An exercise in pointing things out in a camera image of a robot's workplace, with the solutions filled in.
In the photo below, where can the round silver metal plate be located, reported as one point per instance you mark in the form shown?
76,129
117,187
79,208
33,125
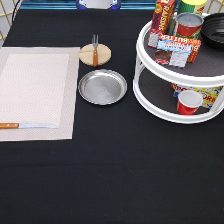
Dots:
102,87

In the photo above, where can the fork with wooden handle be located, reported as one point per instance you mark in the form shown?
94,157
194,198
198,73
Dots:
95,52

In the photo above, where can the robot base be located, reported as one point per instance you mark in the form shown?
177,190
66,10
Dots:
98,4

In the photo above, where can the round wooden coaster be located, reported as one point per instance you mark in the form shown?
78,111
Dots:
86,54

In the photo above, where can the chocolate pudding packet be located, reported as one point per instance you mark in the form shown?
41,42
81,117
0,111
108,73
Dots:
171,58

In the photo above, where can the red cup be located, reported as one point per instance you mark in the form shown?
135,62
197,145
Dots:
188,102

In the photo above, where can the beige woven placemat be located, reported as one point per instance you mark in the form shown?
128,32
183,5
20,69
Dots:
38,88

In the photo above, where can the white two-tier turntable shelf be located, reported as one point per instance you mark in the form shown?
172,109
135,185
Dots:
151,81

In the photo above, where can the butter box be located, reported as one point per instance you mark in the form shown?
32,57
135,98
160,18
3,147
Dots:
180,44

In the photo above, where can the yellow popcorn box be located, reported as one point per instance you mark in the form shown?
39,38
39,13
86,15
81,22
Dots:
209,94

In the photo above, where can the red raisins box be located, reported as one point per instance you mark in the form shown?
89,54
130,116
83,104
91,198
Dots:
161,20

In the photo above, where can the red tin can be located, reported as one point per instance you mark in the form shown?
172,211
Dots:
188,25

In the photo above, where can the yellow green canister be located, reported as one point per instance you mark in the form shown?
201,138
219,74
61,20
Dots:
192,6

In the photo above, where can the black bowl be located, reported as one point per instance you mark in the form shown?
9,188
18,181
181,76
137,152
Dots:
212,31

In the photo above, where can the knife with wooden handle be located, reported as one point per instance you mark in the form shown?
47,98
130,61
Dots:
25,125

